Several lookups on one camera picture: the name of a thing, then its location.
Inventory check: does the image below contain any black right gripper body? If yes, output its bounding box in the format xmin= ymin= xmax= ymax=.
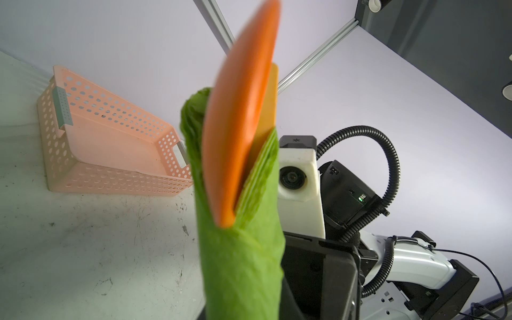
xmin=279 ymin=232 xmax=378 ymax=319

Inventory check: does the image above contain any green paper napkin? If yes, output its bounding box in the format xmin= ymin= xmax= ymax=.
xmin=180 ymin=87 xmax=285 ymax=319

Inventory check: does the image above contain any orange plastic spoon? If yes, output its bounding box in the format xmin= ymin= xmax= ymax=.
xmin=201 ymin=1 xmax=281 ymax=228

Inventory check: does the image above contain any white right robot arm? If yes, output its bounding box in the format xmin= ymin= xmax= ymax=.
xmin=278 ymin=153 xmax=479 ymax=319

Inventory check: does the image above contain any pink perforated plastic basket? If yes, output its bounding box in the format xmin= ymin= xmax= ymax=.
xmin=37 ymin=65 xmax=193 ymax=196

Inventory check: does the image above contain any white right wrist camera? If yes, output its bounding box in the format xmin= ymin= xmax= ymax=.
xmin=277 ymin=135 xmax=325 ymax=239

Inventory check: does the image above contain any aluminium frame post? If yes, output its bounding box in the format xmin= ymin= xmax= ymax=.
xmin=194 ymin=1 xmax=359 ymax=93

